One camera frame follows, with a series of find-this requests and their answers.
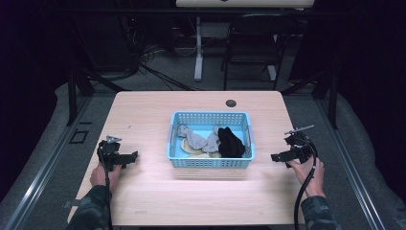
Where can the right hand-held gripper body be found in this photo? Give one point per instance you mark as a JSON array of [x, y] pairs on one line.
[[300, 147]]

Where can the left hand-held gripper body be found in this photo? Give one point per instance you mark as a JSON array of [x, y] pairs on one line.
[[110, 152]]

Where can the person's left hand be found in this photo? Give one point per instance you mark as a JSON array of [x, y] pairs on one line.
[[101, 177]]

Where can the person's right hand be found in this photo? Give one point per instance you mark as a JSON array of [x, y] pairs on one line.
[[309, 179]]

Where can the blue perforated plastic basket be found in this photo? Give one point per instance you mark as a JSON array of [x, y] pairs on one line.
[[178, 161]]

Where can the black sock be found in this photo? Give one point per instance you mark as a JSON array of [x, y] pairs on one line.
[[230, 143]]

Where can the black metal stand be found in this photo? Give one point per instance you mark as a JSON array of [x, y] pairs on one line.
[[72, 96], [333, 102]]

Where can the beige sock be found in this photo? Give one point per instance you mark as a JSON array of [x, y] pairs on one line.
[[188, 148]]

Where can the long grey sock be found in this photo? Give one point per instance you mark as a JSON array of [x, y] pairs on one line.
[[194, 139]]

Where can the short grey sock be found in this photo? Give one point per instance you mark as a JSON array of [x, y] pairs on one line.
[[212, 142]]

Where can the dark round table grommet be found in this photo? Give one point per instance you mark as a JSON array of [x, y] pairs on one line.
[[230, 103]]

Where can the black folding chair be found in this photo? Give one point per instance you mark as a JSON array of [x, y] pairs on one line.
[[252, 51]]

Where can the white desk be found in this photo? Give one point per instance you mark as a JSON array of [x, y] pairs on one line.
[[199, 48]]

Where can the metal floor rail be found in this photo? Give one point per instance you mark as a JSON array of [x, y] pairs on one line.
[[351, 166], [48, 163]]

